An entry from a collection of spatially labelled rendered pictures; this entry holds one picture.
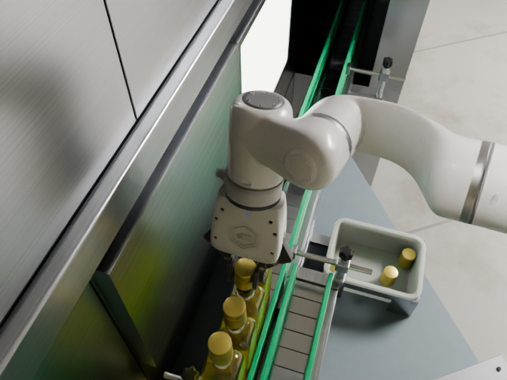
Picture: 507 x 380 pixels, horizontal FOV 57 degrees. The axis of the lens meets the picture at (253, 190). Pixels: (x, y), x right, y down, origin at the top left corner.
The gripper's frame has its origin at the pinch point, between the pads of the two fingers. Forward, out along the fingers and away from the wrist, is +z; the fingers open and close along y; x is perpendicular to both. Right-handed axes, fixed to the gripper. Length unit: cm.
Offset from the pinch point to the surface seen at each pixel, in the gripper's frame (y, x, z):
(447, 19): 48, 305, 39
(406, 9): 15, 102, -15
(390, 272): 26, 36, 27
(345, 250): 14.3, 21.7, 10.5
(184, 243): -12.2, 4.6, 3.2
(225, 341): 0.8, -10.6, 3.5
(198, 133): -12.3, 10.4, -15.4
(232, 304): -0.1, -5.2, 2.0
